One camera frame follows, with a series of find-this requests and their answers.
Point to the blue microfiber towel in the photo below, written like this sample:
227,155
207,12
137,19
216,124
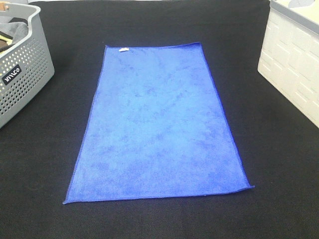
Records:
156,129

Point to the white towel label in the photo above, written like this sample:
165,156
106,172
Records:
124,49

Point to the black table cloth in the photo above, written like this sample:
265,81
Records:
278,145

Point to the white plastic storage box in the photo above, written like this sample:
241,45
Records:
289,57

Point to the grey perforated plastic basket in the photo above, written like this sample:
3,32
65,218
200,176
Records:
27,66

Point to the grey towel in basket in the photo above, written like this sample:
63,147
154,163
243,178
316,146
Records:
14,30

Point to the yellow cloth in basket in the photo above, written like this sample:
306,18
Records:
5,40

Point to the brown cloth in basket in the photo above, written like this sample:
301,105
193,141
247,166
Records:
4,46

